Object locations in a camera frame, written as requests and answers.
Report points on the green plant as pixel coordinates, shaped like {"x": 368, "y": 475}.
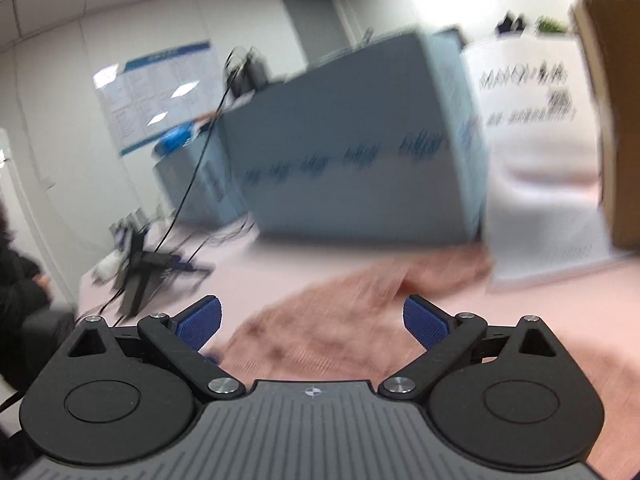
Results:
{"x": 550, "y": 26}

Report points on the person's dark clothing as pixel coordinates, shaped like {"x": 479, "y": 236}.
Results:
{"x": 20, "y": 280}

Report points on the black power adapter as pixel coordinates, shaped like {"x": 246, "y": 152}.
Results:
{"x": 255, "y": 75}

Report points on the large light blue carton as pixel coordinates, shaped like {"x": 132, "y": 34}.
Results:
{"x": 350, "y": 135}

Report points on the printed paper sheet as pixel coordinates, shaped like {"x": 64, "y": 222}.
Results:
{"x": 545, "y": 230}

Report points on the spare black hand-held gripper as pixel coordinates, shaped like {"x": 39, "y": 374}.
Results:
{"x": 137, "y": 270}

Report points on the grey door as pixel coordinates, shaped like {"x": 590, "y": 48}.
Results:
{"x": 315, "y": 25}

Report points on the white printed bag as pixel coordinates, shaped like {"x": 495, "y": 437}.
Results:
{"x": 540, "y": 130}

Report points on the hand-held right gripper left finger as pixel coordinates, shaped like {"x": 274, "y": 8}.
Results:
{"x": 200, "y": 322}

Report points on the small light blue carton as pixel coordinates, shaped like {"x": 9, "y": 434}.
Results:
{"x": 200, "y": 190}

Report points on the pink knitted sweater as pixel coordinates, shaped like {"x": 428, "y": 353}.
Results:
{"x": 340, "y": 320}

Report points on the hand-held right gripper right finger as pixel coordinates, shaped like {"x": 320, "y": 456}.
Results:
{"x": 425, "y": 322}

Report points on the small white object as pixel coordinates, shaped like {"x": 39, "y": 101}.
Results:
{"x": 106, "y": 266}

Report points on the wall poster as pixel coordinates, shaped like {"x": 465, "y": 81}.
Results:
{"x": 145, "y": 95}

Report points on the brown cardboard box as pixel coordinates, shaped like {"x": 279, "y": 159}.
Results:
{"x": 622, "y": 135}

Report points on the blue plastic packet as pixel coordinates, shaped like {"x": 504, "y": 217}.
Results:
{"x": 175, "y": 140}

